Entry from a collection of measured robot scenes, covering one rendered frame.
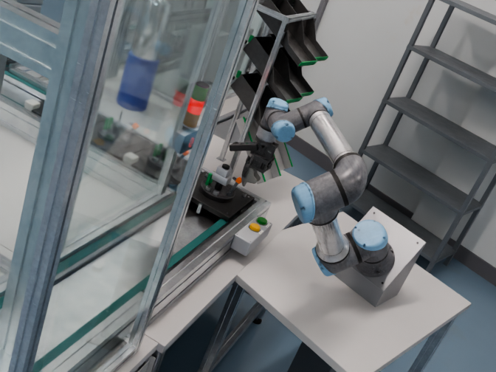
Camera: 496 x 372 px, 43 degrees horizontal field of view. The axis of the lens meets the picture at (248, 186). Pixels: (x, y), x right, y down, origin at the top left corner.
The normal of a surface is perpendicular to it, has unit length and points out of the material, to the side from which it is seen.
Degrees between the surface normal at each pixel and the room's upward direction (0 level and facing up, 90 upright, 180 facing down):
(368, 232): 39
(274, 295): 0
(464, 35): 90
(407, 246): 46
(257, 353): 0
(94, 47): 90
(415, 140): 90
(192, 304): 0
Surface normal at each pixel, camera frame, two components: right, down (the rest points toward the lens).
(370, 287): -0.65, 0.14
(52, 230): -0.40, 0.29
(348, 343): 0.33, -0.84
